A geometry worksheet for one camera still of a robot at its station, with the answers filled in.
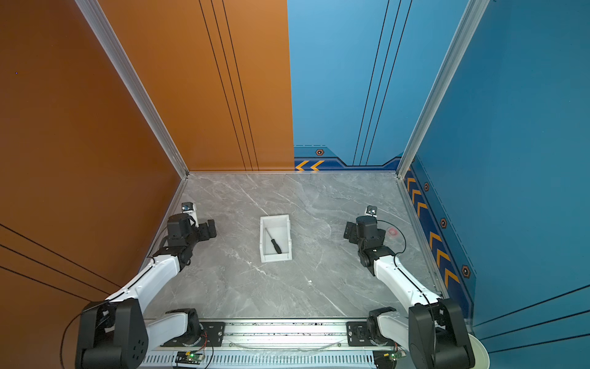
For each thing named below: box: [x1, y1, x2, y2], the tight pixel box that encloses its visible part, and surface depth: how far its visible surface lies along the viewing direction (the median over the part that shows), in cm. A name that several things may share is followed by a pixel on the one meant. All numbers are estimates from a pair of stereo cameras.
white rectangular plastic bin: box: [259, 213, 292, 263], surface depth 96 cm
